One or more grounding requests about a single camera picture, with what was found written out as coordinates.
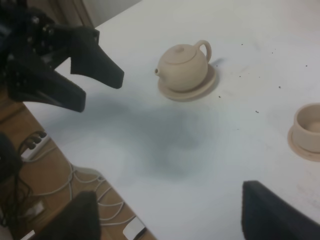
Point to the white power adapter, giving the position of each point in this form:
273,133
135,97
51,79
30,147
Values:
134,229

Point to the beige clay teapot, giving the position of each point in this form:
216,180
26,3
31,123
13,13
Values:
183,67

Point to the beige near cup saucer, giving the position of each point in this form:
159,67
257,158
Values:
307,155

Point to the white power strip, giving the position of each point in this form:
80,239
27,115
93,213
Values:
32,145

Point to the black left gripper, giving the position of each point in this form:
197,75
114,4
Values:
32,45

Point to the beige near teacup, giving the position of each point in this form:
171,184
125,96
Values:
306,128

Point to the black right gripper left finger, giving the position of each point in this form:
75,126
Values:
79,220

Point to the beige teapot saucer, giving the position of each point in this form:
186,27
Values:
209,83

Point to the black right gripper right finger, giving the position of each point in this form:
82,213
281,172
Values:
265,216

